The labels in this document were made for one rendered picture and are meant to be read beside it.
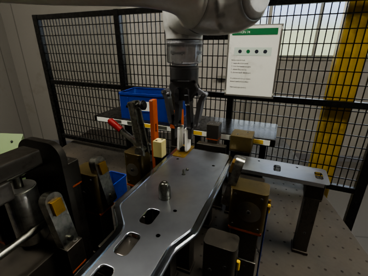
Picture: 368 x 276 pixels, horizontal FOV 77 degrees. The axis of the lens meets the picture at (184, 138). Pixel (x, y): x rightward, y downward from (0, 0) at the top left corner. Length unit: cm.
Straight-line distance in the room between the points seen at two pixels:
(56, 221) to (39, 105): 336
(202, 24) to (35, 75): 342
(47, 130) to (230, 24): 363
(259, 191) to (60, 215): 44
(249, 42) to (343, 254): 89
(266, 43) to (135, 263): 95
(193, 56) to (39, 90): 332
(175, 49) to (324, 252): 83
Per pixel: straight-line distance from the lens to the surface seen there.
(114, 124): 77
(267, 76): 112
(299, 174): 80
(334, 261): 100
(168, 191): 60
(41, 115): 388
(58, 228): 54
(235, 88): 114
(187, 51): 57
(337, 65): 117
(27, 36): 373
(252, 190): 59
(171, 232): 53
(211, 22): 43
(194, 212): 57
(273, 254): 94
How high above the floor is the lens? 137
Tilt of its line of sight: 22 degrees down
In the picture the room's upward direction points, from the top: straight up
